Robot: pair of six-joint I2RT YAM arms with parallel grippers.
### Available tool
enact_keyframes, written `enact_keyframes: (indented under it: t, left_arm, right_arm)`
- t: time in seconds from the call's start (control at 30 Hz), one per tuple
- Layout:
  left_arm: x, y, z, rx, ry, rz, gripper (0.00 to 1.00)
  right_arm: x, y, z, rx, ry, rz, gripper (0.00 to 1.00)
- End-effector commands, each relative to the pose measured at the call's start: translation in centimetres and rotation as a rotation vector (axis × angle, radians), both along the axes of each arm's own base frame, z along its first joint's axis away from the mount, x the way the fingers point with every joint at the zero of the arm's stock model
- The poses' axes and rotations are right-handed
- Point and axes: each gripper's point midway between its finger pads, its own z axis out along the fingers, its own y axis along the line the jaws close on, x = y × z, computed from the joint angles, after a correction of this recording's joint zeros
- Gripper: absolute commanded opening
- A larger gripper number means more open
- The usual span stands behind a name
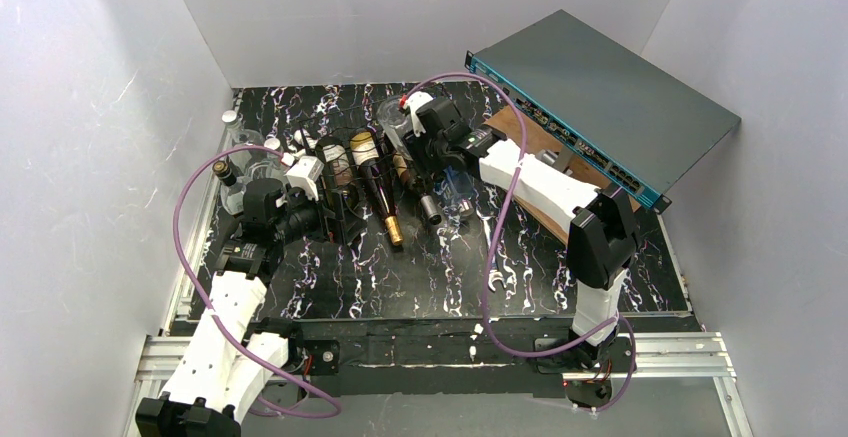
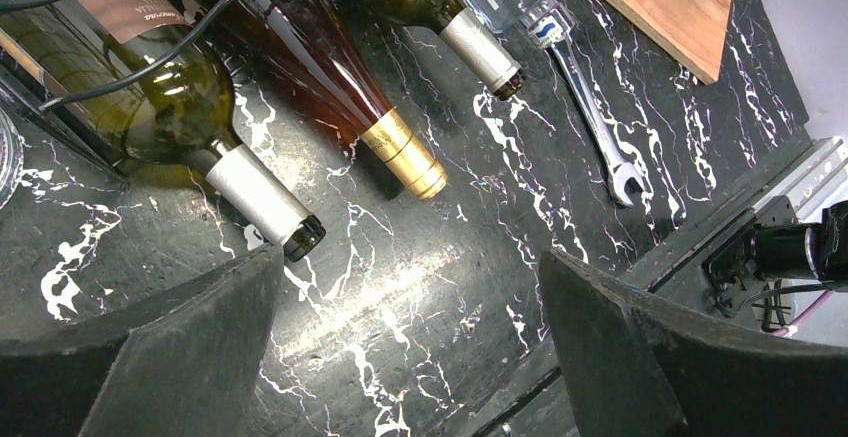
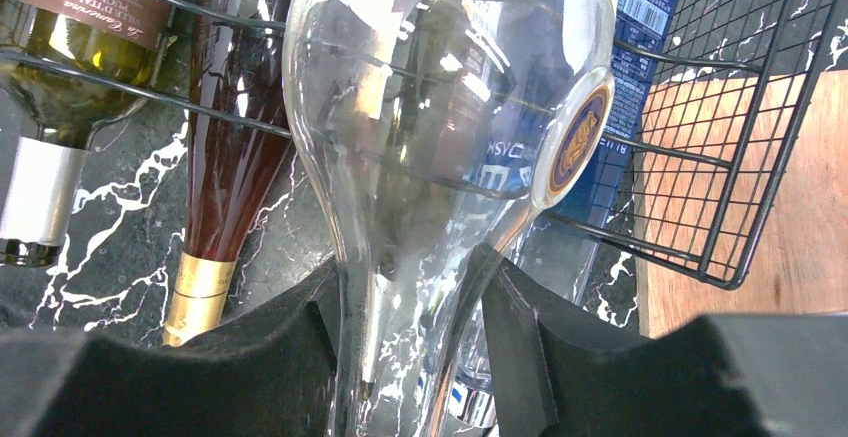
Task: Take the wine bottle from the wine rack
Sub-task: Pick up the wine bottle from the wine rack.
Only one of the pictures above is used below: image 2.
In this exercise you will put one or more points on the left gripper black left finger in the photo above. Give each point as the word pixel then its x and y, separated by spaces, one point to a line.
pixel 182 362

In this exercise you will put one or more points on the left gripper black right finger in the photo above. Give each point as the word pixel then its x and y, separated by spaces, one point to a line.
pixel 636 364

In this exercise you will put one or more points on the clear bottle dark label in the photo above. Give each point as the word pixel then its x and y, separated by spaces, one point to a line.
pixel 12 158

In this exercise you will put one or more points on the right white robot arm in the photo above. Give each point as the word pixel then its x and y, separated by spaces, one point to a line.
pixel 786 271

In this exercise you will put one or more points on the dark wine bottle silver cap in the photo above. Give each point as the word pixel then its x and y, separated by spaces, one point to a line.
pixel 278 215

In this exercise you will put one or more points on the dark wine bottle gold cap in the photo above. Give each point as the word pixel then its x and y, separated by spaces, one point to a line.
pixel 324 77

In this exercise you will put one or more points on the silver combination wrench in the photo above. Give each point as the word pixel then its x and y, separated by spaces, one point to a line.
pixel 622 175

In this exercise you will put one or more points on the aluminium frame rail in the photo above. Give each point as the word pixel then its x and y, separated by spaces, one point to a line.
pixel 818 179

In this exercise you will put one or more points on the black wire wine rack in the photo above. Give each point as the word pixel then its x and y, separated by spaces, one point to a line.
pixel 123 68

